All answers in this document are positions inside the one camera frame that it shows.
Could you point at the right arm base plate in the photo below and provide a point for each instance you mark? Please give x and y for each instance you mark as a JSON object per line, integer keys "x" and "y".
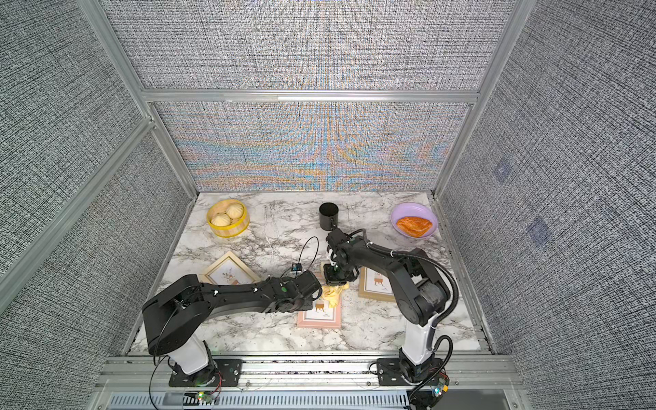
{"x": 389, "y": 373}

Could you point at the aluminium front rail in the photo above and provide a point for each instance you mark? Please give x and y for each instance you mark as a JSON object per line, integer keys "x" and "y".
{"x": 311, "y": 380}

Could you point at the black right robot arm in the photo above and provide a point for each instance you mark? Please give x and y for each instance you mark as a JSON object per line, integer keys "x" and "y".
{"x": 424, "y": 290}

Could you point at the yellow bamboo steamer basket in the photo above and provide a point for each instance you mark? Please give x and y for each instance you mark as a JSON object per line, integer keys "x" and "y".
{"x": 237, "y": 227}

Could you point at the light wood picture frame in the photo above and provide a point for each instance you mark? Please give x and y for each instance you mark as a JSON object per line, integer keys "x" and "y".
{"x": 229, "y": 270}

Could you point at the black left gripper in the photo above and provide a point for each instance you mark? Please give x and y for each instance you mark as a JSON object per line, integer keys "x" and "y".
{"x": 309, "y": 306}

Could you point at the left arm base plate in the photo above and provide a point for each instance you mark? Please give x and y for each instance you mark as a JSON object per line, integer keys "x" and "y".
{"x": 218, "y": 372}

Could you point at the yellow microfibre cloth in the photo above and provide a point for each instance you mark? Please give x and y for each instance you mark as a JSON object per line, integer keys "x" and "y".
{"x": 331, "y": 294}

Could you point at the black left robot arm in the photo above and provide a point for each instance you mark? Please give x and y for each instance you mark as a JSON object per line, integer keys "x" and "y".
{"x": 172, "y": 316}

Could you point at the wooden picture frame deer print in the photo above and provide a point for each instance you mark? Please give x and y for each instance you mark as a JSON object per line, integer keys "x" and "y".
{"x": 375, "y": 286}

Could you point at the purple bowl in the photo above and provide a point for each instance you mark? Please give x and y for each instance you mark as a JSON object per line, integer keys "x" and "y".
{"x": 414, "y": 209}

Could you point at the steamed bun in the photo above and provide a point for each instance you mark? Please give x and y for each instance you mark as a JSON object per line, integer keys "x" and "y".
{"x": 235, "y": 211}
{"x": 221, "y": 220}

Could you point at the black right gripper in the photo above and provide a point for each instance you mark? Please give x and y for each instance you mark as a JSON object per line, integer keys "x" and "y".
{"x": 330, "y": 280}

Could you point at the orange food in bowl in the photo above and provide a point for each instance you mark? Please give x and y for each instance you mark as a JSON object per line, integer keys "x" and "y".
{"x": 414, "y": 226}

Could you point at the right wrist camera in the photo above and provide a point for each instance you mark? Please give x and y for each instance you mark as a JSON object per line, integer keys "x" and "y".
{"x": 338, "y": 242}

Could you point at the left steamed bun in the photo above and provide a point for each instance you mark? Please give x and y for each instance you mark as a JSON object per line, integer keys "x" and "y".
{"x": 221, "y": 220}

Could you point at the pink picture frame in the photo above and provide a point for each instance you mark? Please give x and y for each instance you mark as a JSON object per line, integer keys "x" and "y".
{"x": 321, "y": 316}

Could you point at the black mug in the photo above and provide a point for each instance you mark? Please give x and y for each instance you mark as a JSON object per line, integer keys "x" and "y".
{"x": 328, "y": 216}

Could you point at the right steamed bun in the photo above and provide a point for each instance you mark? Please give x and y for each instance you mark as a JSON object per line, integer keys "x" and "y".
{"x": 235, "y": 211}

